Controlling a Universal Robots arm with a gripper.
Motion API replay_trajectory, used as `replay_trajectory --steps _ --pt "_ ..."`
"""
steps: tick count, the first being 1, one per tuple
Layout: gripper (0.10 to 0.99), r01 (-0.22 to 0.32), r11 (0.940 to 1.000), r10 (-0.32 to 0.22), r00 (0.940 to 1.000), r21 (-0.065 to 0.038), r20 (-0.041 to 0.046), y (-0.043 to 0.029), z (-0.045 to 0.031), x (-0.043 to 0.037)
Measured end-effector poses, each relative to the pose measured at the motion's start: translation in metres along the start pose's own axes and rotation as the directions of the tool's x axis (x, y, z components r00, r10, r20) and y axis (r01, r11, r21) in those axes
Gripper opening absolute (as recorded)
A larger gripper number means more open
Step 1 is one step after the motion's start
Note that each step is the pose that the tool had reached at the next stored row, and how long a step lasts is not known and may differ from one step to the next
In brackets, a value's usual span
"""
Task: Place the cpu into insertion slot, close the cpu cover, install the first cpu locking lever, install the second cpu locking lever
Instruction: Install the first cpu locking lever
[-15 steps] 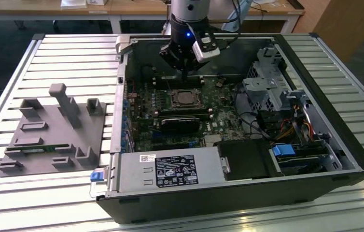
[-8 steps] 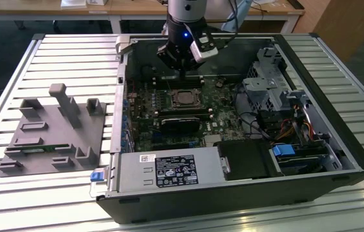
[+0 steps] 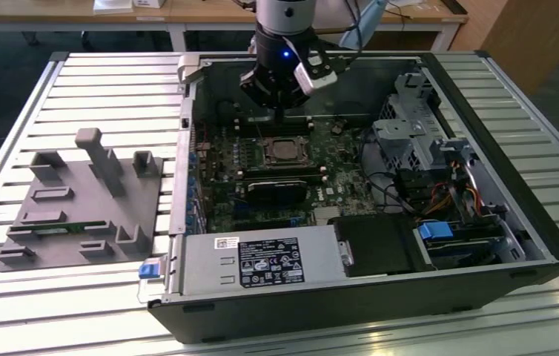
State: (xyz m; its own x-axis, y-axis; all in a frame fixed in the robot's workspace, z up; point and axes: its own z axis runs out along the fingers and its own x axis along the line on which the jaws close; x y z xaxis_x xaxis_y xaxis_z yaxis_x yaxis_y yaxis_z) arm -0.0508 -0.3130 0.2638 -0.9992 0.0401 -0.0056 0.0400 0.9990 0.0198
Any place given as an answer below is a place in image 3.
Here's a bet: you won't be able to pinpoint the black RAM slot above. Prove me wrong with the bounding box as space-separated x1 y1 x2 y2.
240 174 328 180
240 171 328 177
237 125 316 131
237 120 316 127
237 130 316 136
237 115 316 122
240 166 328 172

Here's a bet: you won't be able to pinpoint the black plastic shroud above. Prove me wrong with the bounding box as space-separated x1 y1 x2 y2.
330 214 433 278

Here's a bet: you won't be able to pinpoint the blue disk carrier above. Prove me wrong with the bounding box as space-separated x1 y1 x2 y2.
418 221 453 242

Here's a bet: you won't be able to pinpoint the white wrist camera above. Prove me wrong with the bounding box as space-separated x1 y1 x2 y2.
292 55 340 94

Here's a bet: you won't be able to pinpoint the metal disk bay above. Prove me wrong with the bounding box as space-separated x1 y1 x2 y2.
412 213 529 271

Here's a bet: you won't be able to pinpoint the small silver heatsink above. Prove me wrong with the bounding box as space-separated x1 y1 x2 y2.
312 206 342 225

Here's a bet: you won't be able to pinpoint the wooden desk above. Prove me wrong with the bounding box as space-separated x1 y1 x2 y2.
0 0 470 53

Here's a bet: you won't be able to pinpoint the green motherboard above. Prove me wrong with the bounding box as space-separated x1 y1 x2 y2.
189 111 377 234

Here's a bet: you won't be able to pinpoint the grey metal drive cage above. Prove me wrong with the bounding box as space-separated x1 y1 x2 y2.
369 72 461 174

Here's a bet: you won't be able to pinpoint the blue case latch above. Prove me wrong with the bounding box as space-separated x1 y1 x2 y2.
138 259 169 279

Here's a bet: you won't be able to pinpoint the CPU socket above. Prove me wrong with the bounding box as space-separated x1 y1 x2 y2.
257 133 314 168

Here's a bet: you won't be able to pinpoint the grey power supply unit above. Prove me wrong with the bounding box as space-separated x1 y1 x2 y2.
171 231 353 300

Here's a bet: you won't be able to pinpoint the pale blue cable wrap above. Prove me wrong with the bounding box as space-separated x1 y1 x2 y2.
338 0 389 50

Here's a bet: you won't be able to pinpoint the yellow power wires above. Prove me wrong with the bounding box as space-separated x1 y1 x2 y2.
429 159 488 218

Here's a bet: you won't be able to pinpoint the grey parts rack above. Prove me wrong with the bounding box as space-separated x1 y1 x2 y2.
0 128 166 274

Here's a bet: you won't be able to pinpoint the black PC case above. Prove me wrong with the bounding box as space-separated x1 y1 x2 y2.
146 50 559 344

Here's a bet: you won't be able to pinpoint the wooden cabinet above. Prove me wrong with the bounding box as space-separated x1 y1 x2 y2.
478 0 559 96

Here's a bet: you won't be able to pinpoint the metal socket cover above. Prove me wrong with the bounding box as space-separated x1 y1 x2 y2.
261 136 310 166

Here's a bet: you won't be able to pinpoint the silver CPU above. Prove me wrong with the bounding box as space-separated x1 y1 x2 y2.
266 140 304 162

